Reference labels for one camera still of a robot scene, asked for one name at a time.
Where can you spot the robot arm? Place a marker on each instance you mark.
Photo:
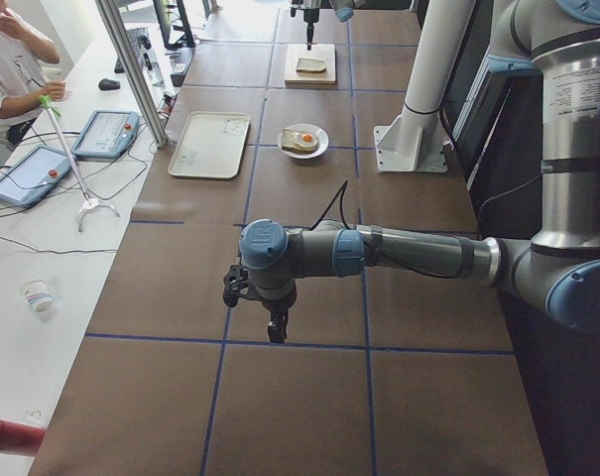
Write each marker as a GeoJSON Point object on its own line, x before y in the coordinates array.
{"type": "Point", "coordinates": [542, 247]}
{"type": "Point", "coordinates": [343, 9]}

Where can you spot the far teach pendant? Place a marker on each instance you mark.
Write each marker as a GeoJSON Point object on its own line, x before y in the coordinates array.
{"type": "Point", "coordinates": [106, 136]}

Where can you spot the wooden cutting board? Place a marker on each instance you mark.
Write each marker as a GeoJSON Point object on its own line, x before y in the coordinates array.
{"type": "Point", "coordinates": [324, 52]}

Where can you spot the teach pendant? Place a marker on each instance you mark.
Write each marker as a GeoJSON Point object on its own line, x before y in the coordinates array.
{"type": "Point", "coordinates": [106, 136]}
{"type": "Point", "coordinates": [33, 177]}

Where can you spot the metal stand with green tip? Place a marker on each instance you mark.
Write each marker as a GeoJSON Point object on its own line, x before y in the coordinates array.
{"type": "Point", "coordinates": [91, 203]}

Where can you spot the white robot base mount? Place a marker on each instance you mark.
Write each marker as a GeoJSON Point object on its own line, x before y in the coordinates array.
{"type": "Point", "coordinates": [413, 142]}

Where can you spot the near teach pendant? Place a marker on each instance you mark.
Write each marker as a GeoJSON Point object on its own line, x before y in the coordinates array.
{"type": "Point", "coordinates": [33, 177]}

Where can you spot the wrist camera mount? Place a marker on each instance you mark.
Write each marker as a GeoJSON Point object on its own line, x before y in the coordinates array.
{"type": "Point", "coordinates": [236, 285]}

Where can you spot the brown bread slice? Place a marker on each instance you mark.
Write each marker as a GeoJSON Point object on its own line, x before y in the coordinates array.
{"type": "Point", "coordinates": [310, 66]}

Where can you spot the black computer mouse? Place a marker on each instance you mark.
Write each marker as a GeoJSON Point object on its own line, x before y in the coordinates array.
{"type": "Point", "coordinates": [107, 84]}

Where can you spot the person in white shirt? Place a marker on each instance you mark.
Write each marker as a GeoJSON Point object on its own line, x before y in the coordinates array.
{"type": "Point", "coordinates": [23, 50]}

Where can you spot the cream bear serving tray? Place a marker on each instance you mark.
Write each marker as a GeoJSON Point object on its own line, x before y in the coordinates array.
{"type": "Point", "coordinates": [210, 146]}

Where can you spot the red cylinder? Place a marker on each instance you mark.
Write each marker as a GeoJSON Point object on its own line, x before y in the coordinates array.
{"type": "Point", "coordinates": [20, 439]}

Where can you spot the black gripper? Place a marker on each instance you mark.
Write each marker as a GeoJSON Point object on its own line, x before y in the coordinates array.
{"type": "Point", "coordinates": [308, 20]}
{"type": "Point", "coordinates": [278, 306]}

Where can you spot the paper cup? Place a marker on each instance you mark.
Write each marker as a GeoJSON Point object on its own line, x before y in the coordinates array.
{"type": "Point", "coordinates": [37, 295]}

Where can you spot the aluminium frame post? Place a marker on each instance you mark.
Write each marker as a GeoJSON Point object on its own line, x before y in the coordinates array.
{"type": "Point", "coordinates": [115, 28]}

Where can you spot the black keyboard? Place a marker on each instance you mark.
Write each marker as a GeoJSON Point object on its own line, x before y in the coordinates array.
{"type": "Point", "coordinates": [139, 42]}

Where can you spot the bottom bread slice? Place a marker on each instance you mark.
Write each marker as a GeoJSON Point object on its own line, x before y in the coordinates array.
{"type": "Point", "coordinates": [288, 144]}

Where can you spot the fried egg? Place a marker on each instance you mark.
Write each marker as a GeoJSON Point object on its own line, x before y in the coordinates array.
{"type": "Point", "coordinates": [304, 140]}

